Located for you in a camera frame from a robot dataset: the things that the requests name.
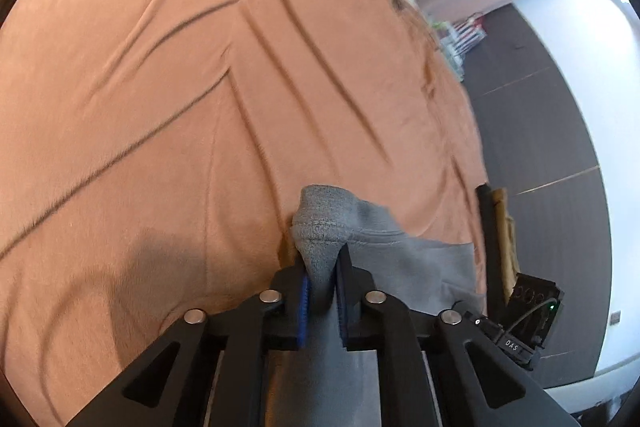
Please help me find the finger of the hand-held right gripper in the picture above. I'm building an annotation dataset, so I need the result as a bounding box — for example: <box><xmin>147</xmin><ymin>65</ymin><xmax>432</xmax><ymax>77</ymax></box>
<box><xmin>460</xmin><ymin>302</ymin><xmax>503</xmax><ymax>345</ymax></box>

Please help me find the orange-brown blanket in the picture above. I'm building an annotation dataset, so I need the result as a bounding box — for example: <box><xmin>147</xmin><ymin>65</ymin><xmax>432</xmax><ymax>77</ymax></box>
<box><xmin>0</xmin><ymin>0</ymin><xmax>488</xmax><ymax>427</ymax></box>

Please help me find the pink and white rack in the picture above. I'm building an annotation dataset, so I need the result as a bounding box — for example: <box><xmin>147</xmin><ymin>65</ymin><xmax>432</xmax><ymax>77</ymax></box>
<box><xmin>450</xmin><ymin>12</ymin><xmax>486</xmax><ymax>58</ymax></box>

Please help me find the mustard folded shirt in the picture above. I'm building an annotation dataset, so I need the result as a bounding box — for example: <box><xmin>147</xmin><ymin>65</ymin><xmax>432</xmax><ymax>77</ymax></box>
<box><xmin>492</xmin><ymin>188</ymin><xmax>523</xmax><ymax>303</ymax></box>

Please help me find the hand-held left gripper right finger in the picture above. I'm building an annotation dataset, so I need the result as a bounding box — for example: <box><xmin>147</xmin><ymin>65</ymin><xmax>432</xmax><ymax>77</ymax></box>
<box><xmin>336</xmin><ymin>243</ymin><xmax>581</xmax><ymax>427</ymax></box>

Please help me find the white nightstand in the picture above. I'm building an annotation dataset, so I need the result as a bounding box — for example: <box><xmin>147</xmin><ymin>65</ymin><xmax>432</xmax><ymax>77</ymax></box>
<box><xmin>440</xmin><ymin>42</ymin><xmax>467</xmax><ymax>82</ymax></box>

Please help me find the grey T-shirt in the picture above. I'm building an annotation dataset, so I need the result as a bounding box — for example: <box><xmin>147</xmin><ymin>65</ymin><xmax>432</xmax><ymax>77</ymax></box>
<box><xmin>290</xmin><ymin>184</ymin><xmax>488</xmax><ymax>348</ymax></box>

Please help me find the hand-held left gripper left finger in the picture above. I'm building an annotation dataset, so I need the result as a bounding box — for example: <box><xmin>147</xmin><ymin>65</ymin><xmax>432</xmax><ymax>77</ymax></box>
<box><xmin>65</xmin><ymin>257</ymin><xmax>313</xmax><ymax>427</ymax></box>

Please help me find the black folded garment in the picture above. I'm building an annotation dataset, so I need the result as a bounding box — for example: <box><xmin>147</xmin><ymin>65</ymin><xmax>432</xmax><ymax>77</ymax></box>
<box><xmin>475</xmin><ymin>184</ymin><xmax>508</xmax><ymax>323</ymax></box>

